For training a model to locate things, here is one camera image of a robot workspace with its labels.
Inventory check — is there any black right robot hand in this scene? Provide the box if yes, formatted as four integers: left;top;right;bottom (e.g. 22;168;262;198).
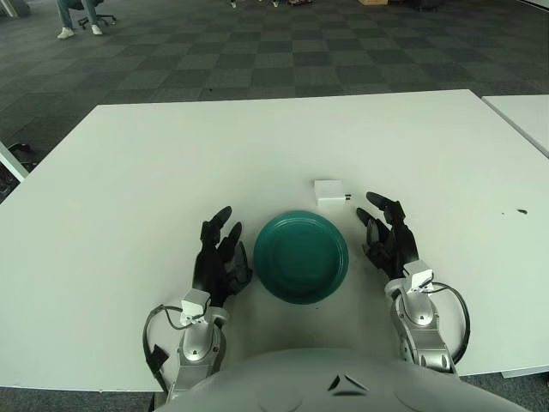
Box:
355;191;420;282

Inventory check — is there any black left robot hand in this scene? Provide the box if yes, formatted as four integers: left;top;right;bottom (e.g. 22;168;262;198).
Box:
190;205;254;308

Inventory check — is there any white charger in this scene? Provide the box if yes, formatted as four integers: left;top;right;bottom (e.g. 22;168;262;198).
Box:
313;179;353;208

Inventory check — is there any green round plate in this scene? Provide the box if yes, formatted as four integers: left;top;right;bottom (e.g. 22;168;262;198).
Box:
252;209;351;306

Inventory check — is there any grey robot torso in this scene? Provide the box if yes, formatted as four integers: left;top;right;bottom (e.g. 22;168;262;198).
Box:
154;347;549;412

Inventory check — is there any white side table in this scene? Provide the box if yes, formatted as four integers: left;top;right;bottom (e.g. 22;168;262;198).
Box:
480;94;549;158

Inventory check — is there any white table with grey edge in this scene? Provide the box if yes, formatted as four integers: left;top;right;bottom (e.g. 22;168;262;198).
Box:
0;141;30;184

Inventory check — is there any black office chair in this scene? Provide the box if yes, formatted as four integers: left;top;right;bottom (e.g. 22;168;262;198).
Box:
68;0;118;30

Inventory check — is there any person in jeans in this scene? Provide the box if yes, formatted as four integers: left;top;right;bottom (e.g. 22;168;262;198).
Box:
55;0;104;40

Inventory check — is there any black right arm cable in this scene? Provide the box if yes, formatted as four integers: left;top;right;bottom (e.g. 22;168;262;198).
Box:
428;281;471;366

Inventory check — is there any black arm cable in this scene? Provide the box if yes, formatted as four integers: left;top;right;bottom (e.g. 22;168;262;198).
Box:
142;303;186;394
428;281;471;366

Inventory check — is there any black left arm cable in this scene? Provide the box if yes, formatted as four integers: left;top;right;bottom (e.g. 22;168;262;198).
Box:
142;303;186;394

